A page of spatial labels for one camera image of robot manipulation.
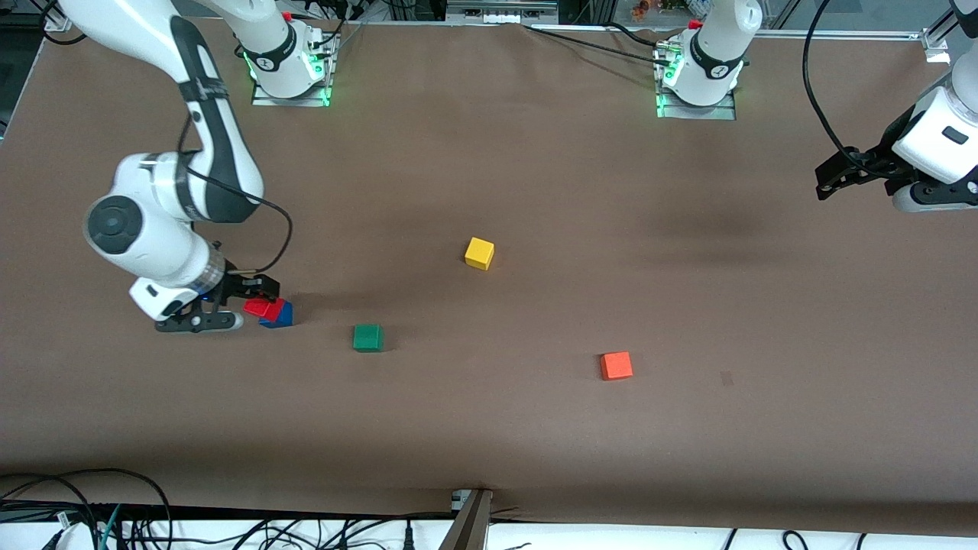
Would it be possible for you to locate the orange cube block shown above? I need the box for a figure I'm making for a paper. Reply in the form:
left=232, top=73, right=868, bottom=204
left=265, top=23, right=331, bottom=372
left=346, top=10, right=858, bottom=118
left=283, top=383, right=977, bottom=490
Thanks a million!
left=599, top=351, right=635, bottom=382

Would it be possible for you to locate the metal support beam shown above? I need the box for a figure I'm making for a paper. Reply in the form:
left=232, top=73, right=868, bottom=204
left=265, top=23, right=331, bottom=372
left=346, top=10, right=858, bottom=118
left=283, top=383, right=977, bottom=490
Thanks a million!
left=439, top=490, right=494, bottom=550

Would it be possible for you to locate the black looping floor cable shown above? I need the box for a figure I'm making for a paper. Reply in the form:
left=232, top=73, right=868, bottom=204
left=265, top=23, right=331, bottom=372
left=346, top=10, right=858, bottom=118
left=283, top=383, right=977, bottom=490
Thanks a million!
left=0, top=467, right=173, bottom=550

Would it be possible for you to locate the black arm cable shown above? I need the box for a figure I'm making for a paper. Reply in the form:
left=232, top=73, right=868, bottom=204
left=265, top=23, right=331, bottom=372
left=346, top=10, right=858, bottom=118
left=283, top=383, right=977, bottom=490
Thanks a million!
left=802, top=0, right=866, bottom=159
left=179, top=113, right=295, bottom=277

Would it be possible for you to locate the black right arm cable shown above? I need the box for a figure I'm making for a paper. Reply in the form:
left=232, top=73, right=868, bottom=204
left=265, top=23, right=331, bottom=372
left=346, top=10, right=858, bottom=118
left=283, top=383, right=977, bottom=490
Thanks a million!
left=179, top=113, right=295, bottom=277

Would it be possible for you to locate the silver network switch box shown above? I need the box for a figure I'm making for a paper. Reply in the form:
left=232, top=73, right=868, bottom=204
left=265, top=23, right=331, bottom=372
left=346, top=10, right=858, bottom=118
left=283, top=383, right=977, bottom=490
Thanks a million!
left=446, top=0, right=559, bottom=24

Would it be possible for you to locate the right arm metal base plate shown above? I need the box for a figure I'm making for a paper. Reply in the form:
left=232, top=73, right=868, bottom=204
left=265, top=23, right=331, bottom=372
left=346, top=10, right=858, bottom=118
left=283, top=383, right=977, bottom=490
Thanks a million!
left=251, top=29, right=338, bottom=108

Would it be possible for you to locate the aluminium frame rail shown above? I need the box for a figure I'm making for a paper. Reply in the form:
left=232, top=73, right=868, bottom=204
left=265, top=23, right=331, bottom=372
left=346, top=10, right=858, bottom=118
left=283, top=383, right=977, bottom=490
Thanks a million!
left=753, top=29, right=929, bottom=40

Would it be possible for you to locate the short black base cable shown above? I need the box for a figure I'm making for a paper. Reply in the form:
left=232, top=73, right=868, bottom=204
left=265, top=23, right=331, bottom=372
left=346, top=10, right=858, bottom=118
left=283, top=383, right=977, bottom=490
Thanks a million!
left=607, top=21, right=664, bottom=48

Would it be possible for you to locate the long black base cable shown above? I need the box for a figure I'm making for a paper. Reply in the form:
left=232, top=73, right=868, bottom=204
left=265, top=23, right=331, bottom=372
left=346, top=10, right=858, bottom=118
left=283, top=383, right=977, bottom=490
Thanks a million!
left=523, top=24, right=662, bottom=62

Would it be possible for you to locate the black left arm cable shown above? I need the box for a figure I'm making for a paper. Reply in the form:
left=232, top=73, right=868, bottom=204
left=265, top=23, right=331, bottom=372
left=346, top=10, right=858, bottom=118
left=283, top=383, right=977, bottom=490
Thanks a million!
left=802, top=0, right=866, bottom=159

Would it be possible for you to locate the teal cable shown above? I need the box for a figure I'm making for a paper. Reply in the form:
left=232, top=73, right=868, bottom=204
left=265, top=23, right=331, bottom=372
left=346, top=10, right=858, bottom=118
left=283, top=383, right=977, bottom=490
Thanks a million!
left=95, top=503, right=124, bottom=550

